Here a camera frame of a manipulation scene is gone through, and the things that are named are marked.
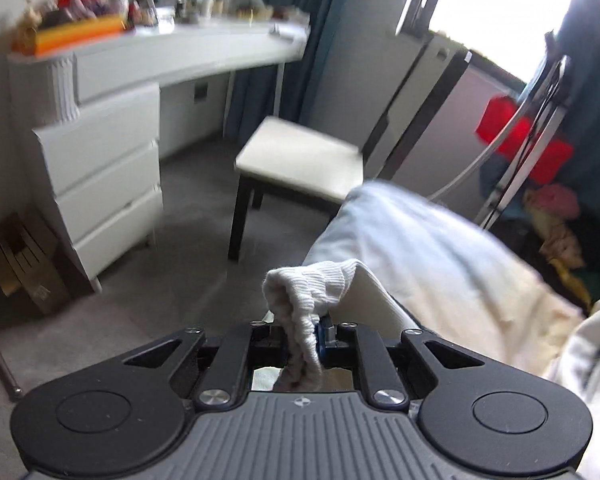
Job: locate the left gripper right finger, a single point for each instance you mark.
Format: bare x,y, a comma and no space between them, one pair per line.
362,352

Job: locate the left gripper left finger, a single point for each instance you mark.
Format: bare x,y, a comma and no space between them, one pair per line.
242,350

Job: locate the cream white zip jacket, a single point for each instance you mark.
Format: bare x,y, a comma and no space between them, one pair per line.
305,319

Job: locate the pink clothes pile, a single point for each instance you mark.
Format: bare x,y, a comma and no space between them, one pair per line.
555,199

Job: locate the pastel bed sheet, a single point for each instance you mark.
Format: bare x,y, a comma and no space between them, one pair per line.
457,280

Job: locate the white cushioned stool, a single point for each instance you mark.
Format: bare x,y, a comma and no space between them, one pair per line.
294,163

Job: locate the cardboard box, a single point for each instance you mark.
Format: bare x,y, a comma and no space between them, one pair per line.
27,250

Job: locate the white dressing table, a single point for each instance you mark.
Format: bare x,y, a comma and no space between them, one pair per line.
89,121

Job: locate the black folded ironing board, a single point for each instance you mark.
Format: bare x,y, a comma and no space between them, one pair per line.
436,70

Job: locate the red garment on stand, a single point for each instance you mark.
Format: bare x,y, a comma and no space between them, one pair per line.
497,114

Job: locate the garment steamer stand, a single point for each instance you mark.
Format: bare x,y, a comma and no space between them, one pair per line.
545,101

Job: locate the orange tray box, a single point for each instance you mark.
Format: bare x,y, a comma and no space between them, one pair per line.
32,42

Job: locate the window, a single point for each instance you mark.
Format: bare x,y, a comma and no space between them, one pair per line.
507,34

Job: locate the dark teal right curtain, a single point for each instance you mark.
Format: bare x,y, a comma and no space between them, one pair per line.
579,38

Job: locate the dark teal curtain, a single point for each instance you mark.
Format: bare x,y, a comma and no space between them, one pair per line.
289,93
579,38

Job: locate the dark teal left curtain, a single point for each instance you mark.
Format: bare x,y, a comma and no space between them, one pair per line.
289,93

